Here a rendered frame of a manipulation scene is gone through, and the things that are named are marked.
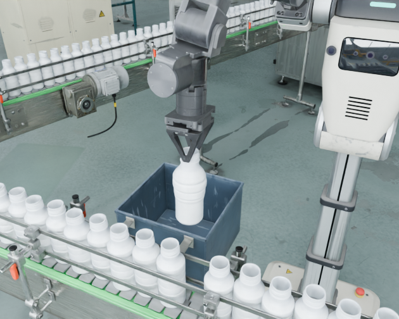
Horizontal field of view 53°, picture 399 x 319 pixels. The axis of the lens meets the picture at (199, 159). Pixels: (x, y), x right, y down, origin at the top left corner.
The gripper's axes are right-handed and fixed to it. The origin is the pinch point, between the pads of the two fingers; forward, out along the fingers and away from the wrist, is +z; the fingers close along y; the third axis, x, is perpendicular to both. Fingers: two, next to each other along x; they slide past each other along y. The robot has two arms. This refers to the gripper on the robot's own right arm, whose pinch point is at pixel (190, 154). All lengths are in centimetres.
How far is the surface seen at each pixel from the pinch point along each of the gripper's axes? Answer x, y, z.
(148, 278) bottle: -5.2, 9.3, 26.4
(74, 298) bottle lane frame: -25.3, 10.5, 39.3
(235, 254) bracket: 10.7, -1.4, 22.6
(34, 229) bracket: -33.6, 10.9, 21.2
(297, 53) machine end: -39, -387, 52
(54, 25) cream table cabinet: -278, -284, 28
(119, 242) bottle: -11.7, 9.6, 18.9
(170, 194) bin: -30, -52, 46
